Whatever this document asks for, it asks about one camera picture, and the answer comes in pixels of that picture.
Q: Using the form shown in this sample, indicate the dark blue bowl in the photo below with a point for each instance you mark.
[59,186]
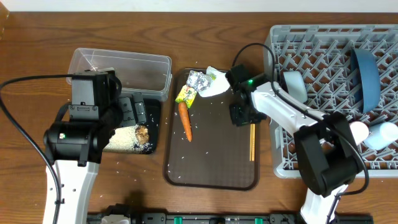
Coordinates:
[368,77]

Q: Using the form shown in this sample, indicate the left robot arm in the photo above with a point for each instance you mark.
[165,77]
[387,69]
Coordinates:
[74,144]

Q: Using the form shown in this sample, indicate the foil snack wrapper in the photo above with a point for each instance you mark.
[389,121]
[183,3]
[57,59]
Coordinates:
[196,81]

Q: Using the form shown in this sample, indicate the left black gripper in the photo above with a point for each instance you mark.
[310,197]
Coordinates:
[132,116]

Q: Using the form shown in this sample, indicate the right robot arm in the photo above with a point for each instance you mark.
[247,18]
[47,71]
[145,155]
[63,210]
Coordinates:
[326,145]

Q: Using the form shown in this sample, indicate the orange carrot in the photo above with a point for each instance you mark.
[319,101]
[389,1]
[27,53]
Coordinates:
[184,116]

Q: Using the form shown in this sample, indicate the black plastic bin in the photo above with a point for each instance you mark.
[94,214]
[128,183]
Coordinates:
[153,112]

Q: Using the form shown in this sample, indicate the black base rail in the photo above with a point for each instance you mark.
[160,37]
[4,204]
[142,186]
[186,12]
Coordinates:
[120,213]

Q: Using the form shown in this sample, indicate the white napkin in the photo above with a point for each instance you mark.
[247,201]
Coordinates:
[219,84]

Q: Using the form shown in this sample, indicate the spilled rice pile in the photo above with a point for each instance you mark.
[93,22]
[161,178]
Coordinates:
[124,141]

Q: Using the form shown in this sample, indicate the pink cup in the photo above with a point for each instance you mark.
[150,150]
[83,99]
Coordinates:
[359,131]

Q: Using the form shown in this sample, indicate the small blue bowl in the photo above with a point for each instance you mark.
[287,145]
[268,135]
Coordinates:
[381,135]

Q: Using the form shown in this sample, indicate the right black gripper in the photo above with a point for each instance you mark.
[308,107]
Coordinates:
[238,119]

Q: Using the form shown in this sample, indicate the grey dishwasher rack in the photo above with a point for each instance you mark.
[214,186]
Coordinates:
[321,53]

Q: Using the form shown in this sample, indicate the light blue rice bowl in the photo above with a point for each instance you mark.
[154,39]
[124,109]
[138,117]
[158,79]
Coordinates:
[295,85]

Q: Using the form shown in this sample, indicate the brown plastic serving tray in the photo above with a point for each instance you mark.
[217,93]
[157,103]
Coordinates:
[220,155]

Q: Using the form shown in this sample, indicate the clear plastic bin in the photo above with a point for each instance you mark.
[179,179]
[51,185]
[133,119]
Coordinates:
[147,74]

